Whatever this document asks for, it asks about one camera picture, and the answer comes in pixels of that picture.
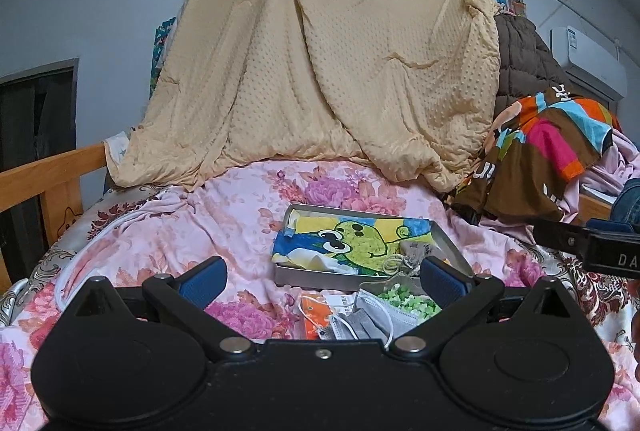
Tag beige linen drawstring pouch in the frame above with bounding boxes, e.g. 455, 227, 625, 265
382, 241, 437, 277

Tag blue jeans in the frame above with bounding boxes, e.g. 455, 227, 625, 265
610, 179, 640, 227

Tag gold maroon brocade bedcover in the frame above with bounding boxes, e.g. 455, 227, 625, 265
528, 246, 639, 350

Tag jar of green paper stars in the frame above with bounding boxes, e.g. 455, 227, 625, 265
360, 274, 442, 325

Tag grey face mask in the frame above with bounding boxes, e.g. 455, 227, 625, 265
318, 290, 423, 347

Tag pink floral bedsheet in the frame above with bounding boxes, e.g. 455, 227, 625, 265
1, 160, 639, 430

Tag colourful brown patterned cloth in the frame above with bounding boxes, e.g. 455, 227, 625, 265
450, 84, 620, 224

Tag grey shallow tray box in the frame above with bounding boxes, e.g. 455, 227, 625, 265
271, 204, 473, 291

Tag orange white medicine box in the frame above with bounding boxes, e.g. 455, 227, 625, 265
298, 292, 356, 340

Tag cartoon frog towel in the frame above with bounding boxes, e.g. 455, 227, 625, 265
272, 206, 435, 276

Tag brown quilted jacket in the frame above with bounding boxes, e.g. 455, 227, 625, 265
494, 13, 578, 117

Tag beige dotted blanket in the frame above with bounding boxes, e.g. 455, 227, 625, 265
107, 0, 500, 193

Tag wooden bed rail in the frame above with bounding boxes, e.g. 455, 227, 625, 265
0, 143, 109, 295

